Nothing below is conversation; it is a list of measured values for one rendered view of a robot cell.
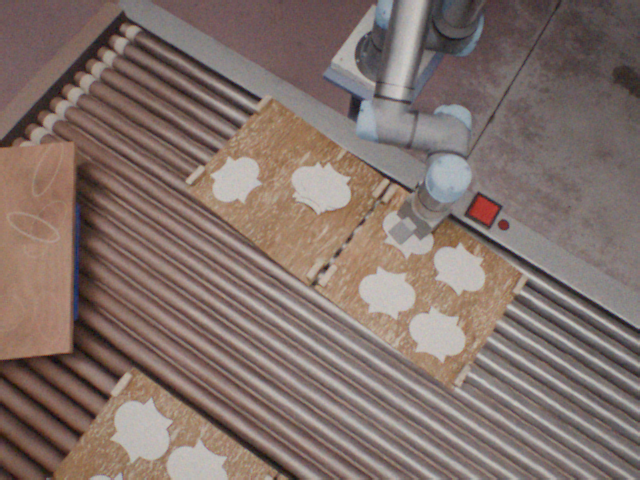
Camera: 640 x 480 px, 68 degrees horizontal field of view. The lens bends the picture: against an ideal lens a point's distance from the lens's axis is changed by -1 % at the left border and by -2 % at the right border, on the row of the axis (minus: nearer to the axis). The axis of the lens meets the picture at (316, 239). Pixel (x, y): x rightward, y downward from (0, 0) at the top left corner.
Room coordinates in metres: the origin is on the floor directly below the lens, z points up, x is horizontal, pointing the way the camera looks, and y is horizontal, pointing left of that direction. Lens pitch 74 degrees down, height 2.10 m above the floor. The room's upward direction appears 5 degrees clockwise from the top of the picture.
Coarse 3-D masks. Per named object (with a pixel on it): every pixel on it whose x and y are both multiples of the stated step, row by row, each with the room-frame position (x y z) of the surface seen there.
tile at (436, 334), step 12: (432, 312) 0.17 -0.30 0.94; (420, 324) 0.14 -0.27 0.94; (432, 324) 0.14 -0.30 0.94; (444, 324) 0.14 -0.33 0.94; (420, 336) 0.11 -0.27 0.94; (432, 336) 0.11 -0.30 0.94; (444, 336) 0.11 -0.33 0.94; (456, 336) 0.12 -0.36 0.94; (420, 348) 0.08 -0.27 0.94; (432, 348) 0.08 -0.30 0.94; (444, 348) 0.09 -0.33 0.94; (456, 348) 0.09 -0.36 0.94
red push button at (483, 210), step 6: (480, 198) 0.48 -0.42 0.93; (474, 204) 0.46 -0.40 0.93; (480, 204) 0.47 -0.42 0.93; (486, 204) 0.47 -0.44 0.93; (492, 204) 0.47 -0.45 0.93; (474, 210) 0.45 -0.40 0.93; (480, 210) 0.45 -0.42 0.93; (486, 210) 0.45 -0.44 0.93; (492, 210) 0.45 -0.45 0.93; (474, 216) 0.43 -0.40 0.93; (480, 216) 0.43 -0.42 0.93; (486, 216) 0.43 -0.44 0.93; (492, 216) 0.44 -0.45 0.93; (486, 222) 0.42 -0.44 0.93
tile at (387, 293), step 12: (372, 276) 0.24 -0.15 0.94; (384, 276) 0.25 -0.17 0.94; (396, 276) 0.25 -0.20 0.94; (360, 288) 0.21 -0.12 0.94; (372, 288) 0.21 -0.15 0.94; (384, 288) 0.22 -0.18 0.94; (396, 288) 0.22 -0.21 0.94; (408, 288) 0.22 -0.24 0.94; (372, 300) 0.18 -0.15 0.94; (384, 300) 0.19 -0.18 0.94; (396, 300) 0.19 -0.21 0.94; (408, 300) 0.19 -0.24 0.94; (384, 312) 0.16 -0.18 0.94; (396, 312) 0.16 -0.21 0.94
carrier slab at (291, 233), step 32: (256, 128) 0.62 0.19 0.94; (288, 128) 0.63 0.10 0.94; (224, 160) 0.52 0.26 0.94; (256, 160) 0.53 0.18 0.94; (288, 160) 0.53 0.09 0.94; (320, 160) 0.54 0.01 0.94; (352, 160) 0.55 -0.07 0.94; (192, 192) 0.42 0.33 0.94; (256, 192) 0.44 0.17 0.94; (288, 192) 0.45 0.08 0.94; (352, 192) 0.46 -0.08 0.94; (256, 224) 0.35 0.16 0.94; (288, 224) 0.36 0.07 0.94; (320, 224) 0.37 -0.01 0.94; (352, 224) 0.38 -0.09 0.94; (288, 256) 0.28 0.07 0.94; (320, 256) 0.28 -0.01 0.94
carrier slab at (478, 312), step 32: (448, 224) 0.40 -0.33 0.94; (352, 256) 0.29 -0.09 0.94; (384, 256) 0.30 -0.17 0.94; (416, 256) 0.31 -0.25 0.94; (480, 256) 0.32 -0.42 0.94; (320, 288) 0.20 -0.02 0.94; (352, 288) 0.21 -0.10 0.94; (416, 288) 0.23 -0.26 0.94; (448, 288) 0.23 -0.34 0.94; (480, 288) 0.24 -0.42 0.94; (384, 320) 0.14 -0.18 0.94; (480, 320) 0.16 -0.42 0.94; (416, 352) 0.07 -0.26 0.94; (448, 384) 0.00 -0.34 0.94
